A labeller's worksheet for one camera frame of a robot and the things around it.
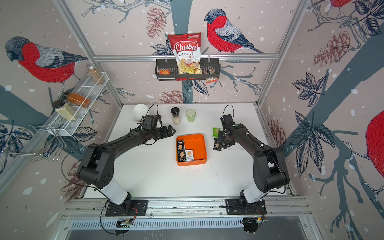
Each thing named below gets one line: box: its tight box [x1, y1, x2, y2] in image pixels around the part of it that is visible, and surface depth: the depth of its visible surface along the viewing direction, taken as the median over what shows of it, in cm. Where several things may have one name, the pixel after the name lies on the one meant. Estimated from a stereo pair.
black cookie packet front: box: [177, 148, 187, 162], surface depth 91 cm
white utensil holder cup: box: [133, 103, 149, 122], surface depth 100 cm
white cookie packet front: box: [184, 149, 194, 161], surface depth 91 cm
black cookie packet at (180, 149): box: [176, 140, 185, 154], surface depth 95 cm
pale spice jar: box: [53, 99, 79, 121], surface depth 68 cm
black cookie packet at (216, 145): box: [213, 137, 222, 151], surface depth 97 cm
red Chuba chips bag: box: [168, 32, 202, 75], surface depth 85 cm
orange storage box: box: [176, 134, 207, 167], surface depth 94 cm
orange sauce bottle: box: [65, 92, 92, 109], surface depth 74 cm
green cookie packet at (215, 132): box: [212, 127, 220, 138], surface depth 105 cm
